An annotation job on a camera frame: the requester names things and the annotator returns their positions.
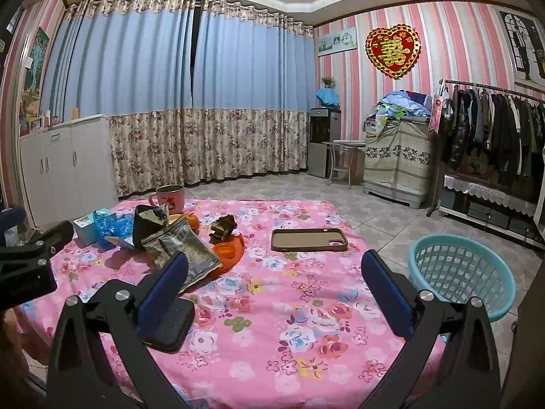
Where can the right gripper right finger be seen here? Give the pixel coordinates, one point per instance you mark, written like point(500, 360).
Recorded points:
point(468, 375)

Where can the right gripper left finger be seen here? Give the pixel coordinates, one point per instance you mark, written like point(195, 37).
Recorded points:
point(79, 373)

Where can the blue plastic bag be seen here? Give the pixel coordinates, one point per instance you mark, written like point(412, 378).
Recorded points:
point(112, 229)

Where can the silver foil snack bag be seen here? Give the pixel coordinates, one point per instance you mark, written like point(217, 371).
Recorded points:
point(160, 240)

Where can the small orange fruit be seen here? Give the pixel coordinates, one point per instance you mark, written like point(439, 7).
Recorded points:
point(191, 217)

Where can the orange plastic bowl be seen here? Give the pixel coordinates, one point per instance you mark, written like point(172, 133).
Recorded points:
point(229, 254)

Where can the brown wrapper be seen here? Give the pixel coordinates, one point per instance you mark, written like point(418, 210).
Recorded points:
point(222, 229)

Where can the teal tissue box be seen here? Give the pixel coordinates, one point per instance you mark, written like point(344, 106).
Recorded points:
point(86, 228)

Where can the white cabinet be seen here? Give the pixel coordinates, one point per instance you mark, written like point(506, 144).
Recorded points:
point(68, 170)

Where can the teal plastic basket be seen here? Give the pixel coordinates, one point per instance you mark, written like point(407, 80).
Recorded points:
point(457, 268)

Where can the pink mug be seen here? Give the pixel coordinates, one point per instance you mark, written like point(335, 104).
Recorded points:
point(173, 196)

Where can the low tv stand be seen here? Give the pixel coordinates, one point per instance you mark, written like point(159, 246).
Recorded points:
point(490, 209)

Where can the pink floral tablecloth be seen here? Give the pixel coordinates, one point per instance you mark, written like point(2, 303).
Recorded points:
point(295, 330)

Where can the brown phone case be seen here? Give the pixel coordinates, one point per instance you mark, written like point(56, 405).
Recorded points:
point(308, 240)

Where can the cloth covered chest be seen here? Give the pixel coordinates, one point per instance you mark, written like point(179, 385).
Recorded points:
point(397, 164)

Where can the clothes rack with garments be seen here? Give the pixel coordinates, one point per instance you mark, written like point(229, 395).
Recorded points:
point(490, 141)

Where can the blue floral curtain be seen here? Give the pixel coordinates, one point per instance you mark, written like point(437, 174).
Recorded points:
point(194, 90)

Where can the small wooden stool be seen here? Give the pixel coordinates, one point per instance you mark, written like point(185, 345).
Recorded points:
point(342, 155)

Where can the pile of bedding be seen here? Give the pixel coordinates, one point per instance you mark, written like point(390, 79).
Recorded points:
point(399, 103)

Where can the water dispenser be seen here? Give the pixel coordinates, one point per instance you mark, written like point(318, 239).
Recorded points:
point(324, 127)

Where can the blue covered plant pot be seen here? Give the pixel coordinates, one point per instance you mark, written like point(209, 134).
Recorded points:
point(327, 96)

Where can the red heart wall decoration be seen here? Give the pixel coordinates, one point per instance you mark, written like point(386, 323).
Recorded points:
point(395, 50)

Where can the framed wall picture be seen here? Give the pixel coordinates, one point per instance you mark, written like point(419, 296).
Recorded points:
point(525, 37)

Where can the landscape wall poster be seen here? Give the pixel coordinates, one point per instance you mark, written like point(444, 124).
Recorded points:
point(337, 42)

